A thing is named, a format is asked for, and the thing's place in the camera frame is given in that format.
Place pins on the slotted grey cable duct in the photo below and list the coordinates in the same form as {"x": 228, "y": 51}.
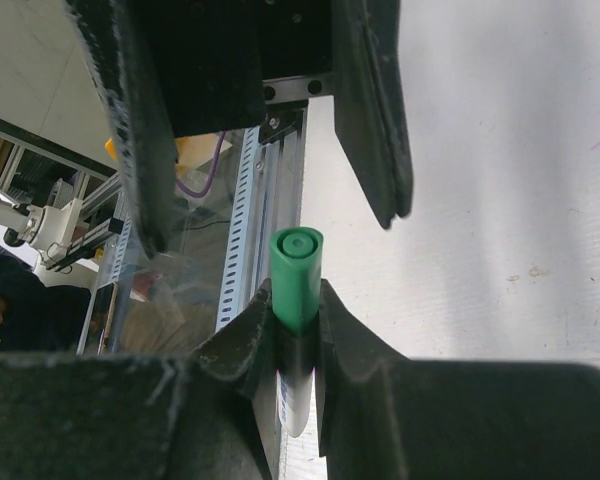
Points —
{"x": 232, "y": 291}

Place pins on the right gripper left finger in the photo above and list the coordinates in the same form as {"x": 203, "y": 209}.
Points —
{"x": 209, "y": 414}

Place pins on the aluminium front rail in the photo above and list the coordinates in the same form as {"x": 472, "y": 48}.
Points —
{"x": 277, "y": 185}

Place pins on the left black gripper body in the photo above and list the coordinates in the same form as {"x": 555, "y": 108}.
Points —
{"x": 219, "y": 65}

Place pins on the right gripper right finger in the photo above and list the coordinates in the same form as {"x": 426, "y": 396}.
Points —
{"x": 382, "y": 415}

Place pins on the person in dark clothing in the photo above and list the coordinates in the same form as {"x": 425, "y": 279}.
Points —
{"x": 36, "y": 317}

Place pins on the yellow storage bin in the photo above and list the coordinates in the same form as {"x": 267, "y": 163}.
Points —
{"x": 195, "y": 151}

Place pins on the green capped marker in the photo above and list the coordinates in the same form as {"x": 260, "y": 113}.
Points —
{"x": 295, "y": 273}

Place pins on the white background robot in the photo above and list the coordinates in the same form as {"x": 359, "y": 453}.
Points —
{"x": 49, "y": 230}

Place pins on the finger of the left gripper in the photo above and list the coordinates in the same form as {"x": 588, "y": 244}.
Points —
{"x": 369, "y": 114}
{"x": 120, "y": 64}

